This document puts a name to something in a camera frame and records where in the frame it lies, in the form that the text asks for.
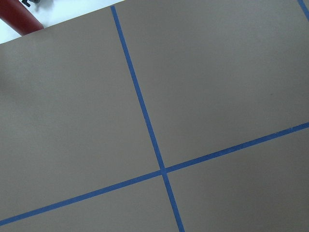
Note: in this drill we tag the red cylinder bottle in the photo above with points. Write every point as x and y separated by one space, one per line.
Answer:
18 17

